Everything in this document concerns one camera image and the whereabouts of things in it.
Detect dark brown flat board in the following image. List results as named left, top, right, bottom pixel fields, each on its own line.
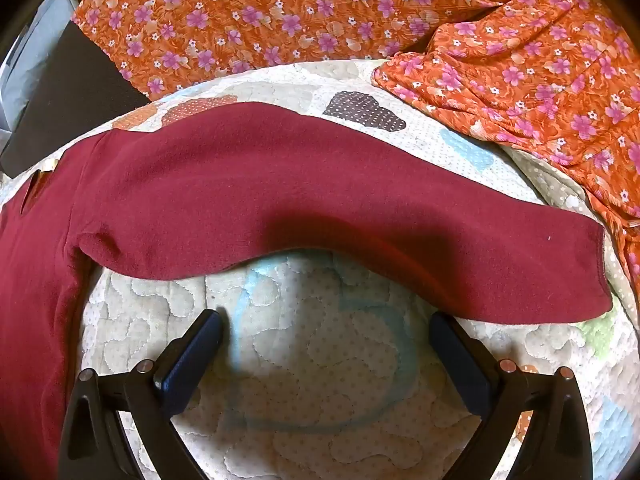
left=0, top=20, right=153, bottom=177

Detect maroon long-sleeve shirt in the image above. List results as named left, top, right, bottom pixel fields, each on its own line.
left=0, top=101, right=613, bottom=466

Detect heart print quilted blanket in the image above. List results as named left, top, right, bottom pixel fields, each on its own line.
left=0, top=57, right=640, bottom=480

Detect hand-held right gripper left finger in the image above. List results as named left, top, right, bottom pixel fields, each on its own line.
left=57, top=309, right=224, bottom=480

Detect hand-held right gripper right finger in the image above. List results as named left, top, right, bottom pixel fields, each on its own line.
left=429, top=311, right=596, bottom=480

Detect grey fabric bag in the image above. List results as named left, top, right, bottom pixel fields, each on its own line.
left=0, top=0, right=81, bottom=133

